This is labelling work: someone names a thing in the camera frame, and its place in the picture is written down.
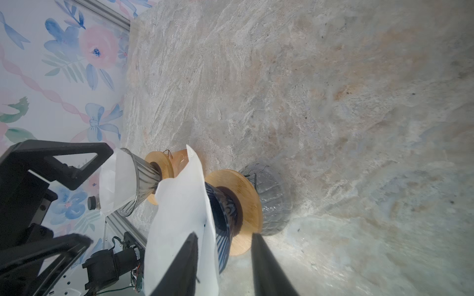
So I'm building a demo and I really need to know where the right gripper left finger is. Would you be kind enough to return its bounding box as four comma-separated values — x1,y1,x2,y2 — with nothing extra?
151,233,198,296

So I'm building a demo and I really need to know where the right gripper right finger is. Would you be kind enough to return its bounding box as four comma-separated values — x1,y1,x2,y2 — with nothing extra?
251,233,299,296

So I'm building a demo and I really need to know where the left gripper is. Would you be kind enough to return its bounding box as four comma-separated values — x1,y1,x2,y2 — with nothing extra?
1,139,113,296

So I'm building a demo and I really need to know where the blue glass dripper cone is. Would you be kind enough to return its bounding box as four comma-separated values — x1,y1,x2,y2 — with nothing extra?
205,182,238,273

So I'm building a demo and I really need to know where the grey glass dripper cone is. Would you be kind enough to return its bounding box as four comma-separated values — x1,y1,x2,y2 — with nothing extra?
116,148,158,217

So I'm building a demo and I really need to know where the grey glass carafe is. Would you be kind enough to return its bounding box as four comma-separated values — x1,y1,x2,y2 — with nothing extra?
239,162,293,236

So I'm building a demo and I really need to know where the orange glass carafe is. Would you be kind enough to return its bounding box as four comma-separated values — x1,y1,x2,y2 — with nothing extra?
168,149,189,177

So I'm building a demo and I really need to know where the aluminium rail frame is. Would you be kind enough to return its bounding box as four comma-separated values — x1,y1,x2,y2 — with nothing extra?
106,212,147,248

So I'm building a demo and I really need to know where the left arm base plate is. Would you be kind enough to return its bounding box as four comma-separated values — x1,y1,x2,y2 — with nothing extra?
48,260,144,296

